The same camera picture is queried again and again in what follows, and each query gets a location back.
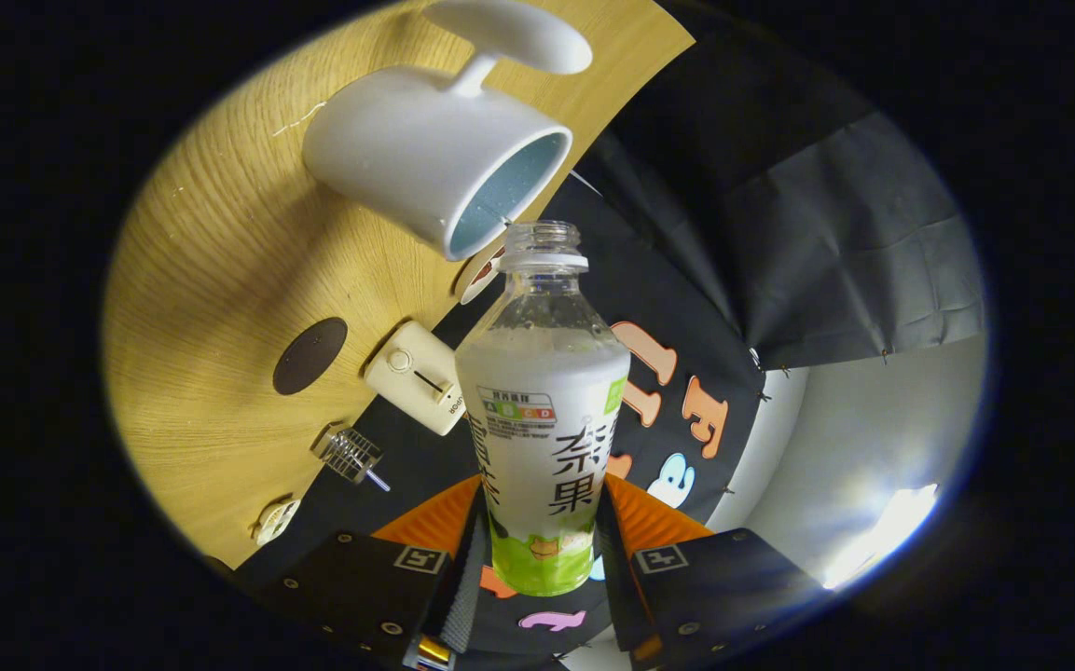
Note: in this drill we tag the dark round coaster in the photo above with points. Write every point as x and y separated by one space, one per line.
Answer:
310 356

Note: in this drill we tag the white toaster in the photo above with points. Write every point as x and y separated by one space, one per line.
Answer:
411 373

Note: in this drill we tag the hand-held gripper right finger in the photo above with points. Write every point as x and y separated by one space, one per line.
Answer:
626 596

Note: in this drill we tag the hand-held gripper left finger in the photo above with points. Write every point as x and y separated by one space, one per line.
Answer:
453 596

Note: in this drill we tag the white cup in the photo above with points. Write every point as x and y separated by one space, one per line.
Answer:
406 149

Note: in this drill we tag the white divided tray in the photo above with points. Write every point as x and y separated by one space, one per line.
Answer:
274 522

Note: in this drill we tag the small round plate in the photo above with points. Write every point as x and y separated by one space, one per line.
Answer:
474 280

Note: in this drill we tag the white label juice bottle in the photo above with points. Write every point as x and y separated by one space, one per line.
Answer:
542 447

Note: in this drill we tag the large ceiling light panel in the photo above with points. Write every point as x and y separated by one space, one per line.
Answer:
887 531

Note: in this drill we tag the wooden table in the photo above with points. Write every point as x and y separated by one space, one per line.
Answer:
211 280

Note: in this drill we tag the small spoon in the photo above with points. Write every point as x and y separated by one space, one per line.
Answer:
379 482

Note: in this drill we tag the black backdrop cloth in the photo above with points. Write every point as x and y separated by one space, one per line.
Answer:
826 242

